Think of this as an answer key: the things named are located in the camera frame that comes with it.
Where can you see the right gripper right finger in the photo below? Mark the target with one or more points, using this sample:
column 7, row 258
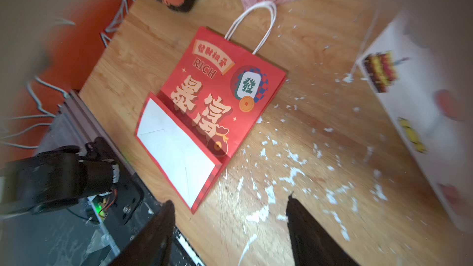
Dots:
column 310, row 242

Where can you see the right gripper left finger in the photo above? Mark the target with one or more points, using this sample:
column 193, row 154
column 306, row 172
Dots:
column 152, row 246

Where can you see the red RICH paper bag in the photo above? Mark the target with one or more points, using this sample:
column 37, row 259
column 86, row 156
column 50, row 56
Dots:
column 202, row 114

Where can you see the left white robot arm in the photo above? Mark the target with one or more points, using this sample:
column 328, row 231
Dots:
column 56, row 179

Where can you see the white happy day paper bag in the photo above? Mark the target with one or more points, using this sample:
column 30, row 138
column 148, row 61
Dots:
column 426, row 111

